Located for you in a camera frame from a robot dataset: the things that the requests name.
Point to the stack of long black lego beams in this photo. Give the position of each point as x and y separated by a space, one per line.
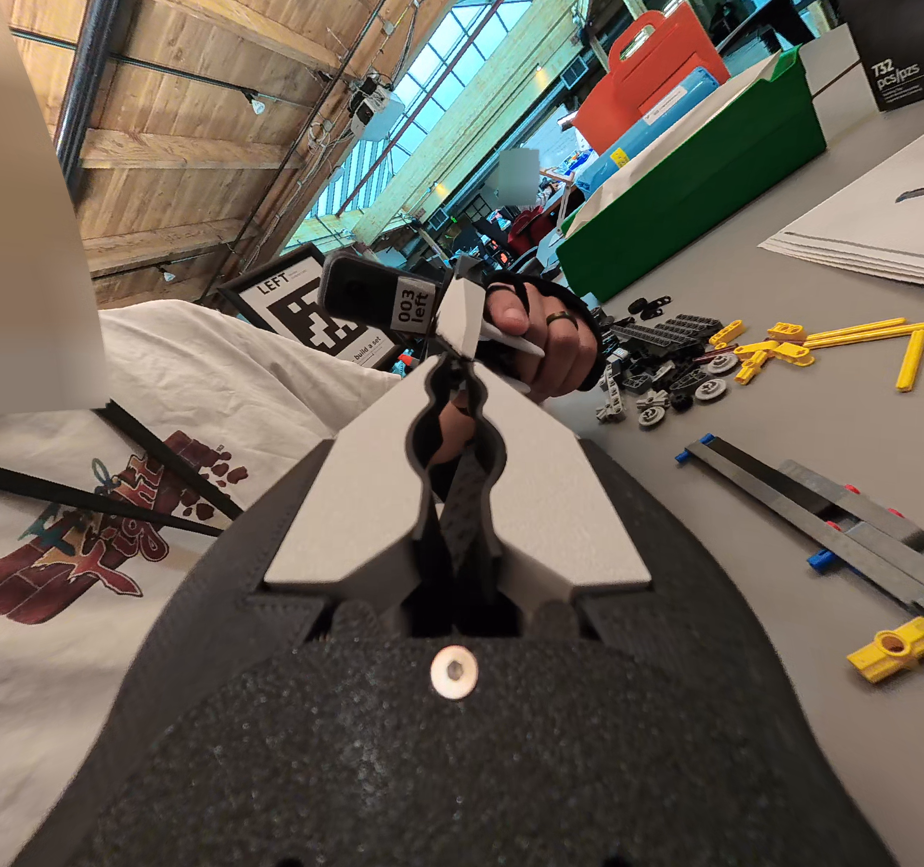
664 336

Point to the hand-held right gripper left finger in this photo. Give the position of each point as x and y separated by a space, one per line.
354 513

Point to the light grey lego beam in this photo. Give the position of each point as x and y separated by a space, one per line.
612 391

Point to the yellow lego connector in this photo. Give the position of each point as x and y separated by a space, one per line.
888 650

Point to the orange plastic case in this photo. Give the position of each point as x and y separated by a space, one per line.
650 66

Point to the cluster of yellow lego pieces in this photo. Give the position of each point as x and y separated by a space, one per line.
852 336

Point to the light blue package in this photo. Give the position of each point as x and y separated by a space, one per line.
650 116

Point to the black ceiling pipe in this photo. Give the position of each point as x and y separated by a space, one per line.
94 51

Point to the black framed marker sign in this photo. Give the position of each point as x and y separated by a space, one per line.
289 304

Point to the ceiling spot lamp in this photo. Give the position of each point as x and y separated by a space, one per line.
258 104
167 275

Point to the small black lego beam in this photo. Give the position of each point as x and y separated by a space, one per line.
650 305

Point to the green plastic bin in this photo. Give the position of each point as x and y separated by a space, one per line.
686 196

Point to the person's left hand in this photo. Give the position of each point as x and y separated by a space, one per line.
563 347

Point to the dark brown lego axle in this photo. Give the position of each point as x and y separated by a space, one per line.
714 353

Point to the lego set box with yellow car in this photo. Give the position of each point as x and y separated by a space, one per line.
881 15

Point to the white ceiling device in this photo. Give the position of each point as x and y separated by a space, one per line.
375 109

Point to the light grey lego hub connector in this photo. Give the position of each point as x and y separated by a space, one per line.
655 398

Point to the white paper sheet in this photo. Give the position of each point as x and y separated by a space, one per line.
650 160

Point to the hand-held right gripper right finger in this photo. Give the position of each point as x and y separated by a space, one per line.
563 513

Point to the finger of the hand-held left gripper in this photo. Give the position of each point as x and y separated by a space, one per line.
462 318

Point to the black lego gear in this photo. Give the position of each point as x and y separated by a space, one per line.
681 400

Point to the black lego pin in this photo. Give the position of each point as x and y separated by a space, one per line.
457 375

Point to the long grey lego beam assembly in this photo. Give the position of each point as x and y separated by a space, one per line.
794 513

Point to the open instruction booklet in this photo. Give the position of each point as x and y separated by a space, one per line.
866 217

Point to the dark grey curved lego plate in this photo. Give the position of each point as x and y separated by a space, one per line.
639 380
686 380

